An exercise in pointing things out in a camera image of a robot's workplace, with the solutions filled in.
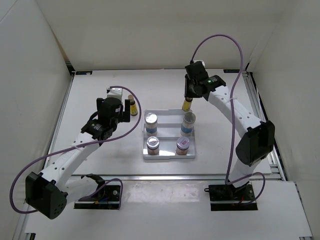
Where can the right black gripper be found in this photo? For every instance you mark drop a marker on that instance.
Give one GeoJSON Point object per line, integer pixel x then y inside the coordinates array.
{"type": "Point", "coordinates": [188, 93]}

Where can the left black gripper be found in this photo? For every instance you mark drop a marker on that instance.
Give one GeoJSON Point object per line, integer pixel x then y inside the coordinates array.
{"type": "Point", "coordinates": [124, 116]}

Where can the yellow sauce bottle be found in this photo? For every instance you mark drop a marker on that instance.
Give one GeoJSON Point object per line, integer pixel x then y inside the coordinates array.
{"type": "Point", "coordinates": [186, 106]}
{"type": "Point", "coordinates": [133, 107]}

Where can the blue-label silver-cap jar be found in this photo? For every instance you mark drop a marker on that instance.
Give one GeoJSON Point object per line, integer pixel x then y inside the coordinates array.
{"type": "Point", "coordinates": [151, 124]}
{"type": "Point", "coordinates": [187, 125]}

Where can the brown spice jar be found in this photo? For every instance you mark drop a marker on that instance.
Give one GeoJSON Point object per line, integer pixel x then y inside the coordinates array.
{"type": "Point", "coordinates": [153, 144]}
{"type": "Point", "coordinates": [182, 145]}

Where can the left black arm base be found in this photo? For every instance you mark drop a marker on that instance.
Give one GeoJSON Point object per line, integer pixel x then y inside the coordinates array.
{"type": "Point", "coordinates": [108, 196]}

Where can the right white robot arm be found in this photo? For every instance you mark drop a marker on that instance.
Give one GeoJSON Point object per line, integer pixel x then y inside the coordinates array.
{"type": "Point", "coordinates": [257, 137]}

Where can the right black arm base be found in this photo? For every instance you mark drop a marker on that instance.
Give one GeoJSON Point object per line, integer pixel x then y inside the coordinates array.
{"type": "Point", "coordinates": [227, 198]}

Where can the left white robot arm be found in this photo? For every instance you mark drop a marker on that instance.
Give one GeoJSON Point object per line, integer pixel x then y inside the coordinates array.
{"type": "Point", "coordinates": [49, 190]}

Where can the white tiered organizer tray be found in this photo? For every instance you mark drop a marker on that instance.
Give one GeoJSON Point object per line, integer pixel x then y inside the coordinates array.
{"type": "Point", "coordinates": [168, 131]}

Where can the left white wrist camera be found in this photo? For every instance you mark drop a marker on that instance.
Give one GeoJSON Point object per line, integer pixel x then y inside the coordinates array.
{"type": "Point", "coordinates": [114, 92]}

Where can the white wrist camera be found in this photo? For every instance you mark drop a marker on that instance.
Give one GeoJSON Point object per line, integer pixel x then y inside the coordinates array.
{"type": "Point", "coordinates": [114, 92]}
{"type": "Point", "coordinates": [198, 60]}

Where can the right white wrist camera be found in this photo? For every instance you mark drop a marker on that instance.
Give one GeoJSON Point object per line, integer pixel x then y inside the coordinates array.
{"type": "Point", "coordinates": [198, 60]}

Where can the aluminium table rail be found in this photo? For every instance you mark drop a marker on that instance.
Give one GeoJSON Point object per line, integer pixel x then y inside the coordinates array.
{"type": "Point", "coordinates": [274, 176]}

